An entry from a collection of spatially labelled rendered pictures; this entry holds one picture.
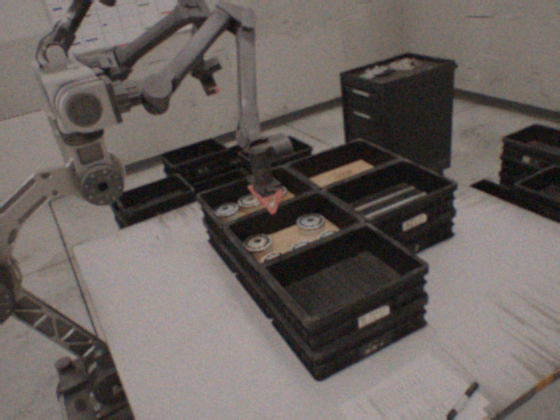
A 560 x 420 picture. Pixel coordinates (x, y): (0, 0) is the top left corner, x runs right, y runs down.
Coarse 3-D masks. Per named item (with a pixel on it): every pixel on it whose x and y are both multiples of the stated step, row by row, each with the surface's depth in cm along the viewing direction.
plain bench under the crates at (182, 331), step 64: (128, 256) 206; (192, 256) 200; (448, 256) 178; (512, 256) 173; (128, 320) 171; (192, 320) 166; (256, 320) 162; (448, 320) 151; (512, 320) 147; (128, 384) 146; (192, 384) 142; (256, 384) 139; (320, 384) 136; (512, 384) 128
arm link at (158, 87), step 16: (224, 16) 152; (240, 16) 153; (208, 32) 149; (192, 48) 146; (208, 48) 150; (176, 64) 143; (192, 64) 145; (144, 80) 136; (160, 80) 137; (176, 80) 141; (160, 96) 136; (160, 112) 144
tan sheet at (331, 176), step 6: (360, 162) 225; (342, 168) 222; (348, 168) 221; (354, 168) 221; (360, 168) 220; (366, 168) 219; (324, 174) 219; (330, 174) 219; (336, 174) 218; (342, 174) 217; (348, 174) 216; (312, 180) 216; (318, 180) 215; (324, 180) 214; (330, 180) 213; (336, 180) 213
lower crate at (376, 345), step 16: (416, 304) 142; (272, 320) 159; (384, 320) 138; (400, 320) 143; (416, 320) 146; (288, 336) 147; (352, 336) 134; (368, 336) 139; (384, 336) 141; (400, 336) 146; (304, 352) 138; (320, 352) 131; (336, 352) 135; (352, 352) 138; (368, 352) 141; (320, 368) 135; (336, 368) 138
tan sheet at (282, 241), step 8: (328, 224) 183; (280, 232) 182; (288, 232) 182; (296, 232) 181; (272, 240) 178; (280, 240) 178; (288, 240) 177; (296, 240) 176; (312, 240) 175; (280, 248) 173; (288, 248) 172
